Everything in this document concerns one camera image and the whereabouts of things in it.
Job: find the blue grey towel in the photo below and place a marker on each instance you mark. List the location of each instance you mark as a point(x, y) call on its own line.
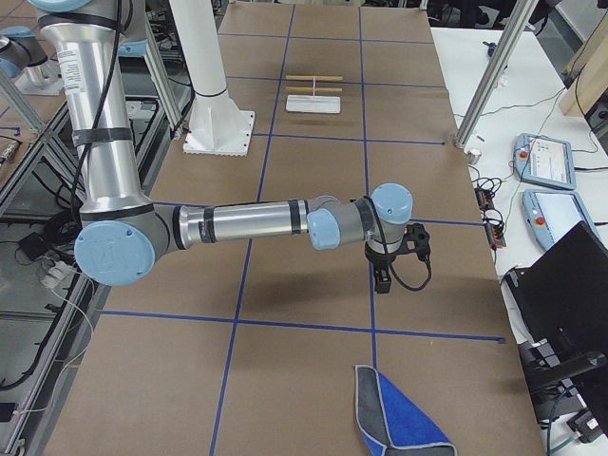
point(390, 423)

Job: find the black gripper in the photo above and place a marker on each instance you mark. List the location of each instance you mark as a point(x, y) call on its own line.
point(378, 261)

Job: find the aluminium frame post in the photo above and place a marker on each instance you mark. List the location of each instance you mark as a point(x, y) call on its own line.
point(495, 68)

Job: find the lower blue teach pendant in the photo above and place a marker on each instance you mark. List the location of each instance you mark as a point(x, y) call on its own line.
point(551, 214)

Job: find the wooden towel rack white base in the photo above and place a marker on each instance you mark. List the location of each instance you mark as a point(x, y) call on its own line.
point(313, 98)

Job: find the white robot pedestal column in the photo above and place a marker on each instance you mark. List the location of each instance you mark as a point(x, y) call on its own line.
point(216, 125)

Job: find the small silver cylinder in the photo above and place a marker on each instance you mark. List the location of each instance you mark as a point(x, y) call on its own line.
point(473, 156)

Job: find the black orange electronics board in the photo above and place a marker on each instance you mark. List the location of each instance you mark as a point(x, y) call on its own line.
point(492, 218)

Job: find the upper blue teach pendant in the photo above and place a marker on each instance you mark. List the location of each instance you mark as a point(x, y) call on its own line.
point(544, 161)

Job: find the blue teach pendant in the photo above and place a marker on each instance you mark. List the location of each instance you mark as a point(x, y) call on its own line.
point(544, 161)
point(551, 214)

